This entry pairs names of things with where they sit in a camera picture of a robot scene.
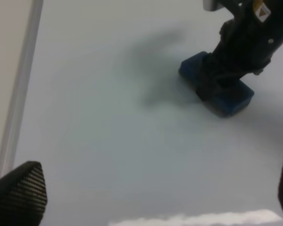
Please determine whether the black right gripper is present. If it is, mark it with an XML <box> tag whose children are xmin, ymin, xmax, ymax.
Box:
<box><xmin>195</xmin><ymin>0</ymin><xmax>283</xmax><ymax>101</ymax></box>

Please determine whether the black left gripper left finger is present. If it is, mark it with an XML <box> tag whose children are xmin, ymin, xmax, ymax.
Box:
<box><xmin>0</xmin><ymin>161</ymin><xmax>48</xmax><ymax>226</ymax></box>

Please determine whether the blue board eraser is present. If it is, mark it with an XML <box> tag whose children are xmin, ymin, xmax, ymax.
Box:
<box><xmin>178</xmin><ymin>52</ymin><xmax>254</xmax><ymax>116</ymax></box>

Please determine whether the white whiteboard with aluminium frame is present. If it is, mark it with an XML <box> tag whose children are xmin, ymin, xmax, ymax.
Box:
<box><xmin>12</xmin><ymin>0</ymin><xmax>283</xmax><ymax>226</ymax></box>

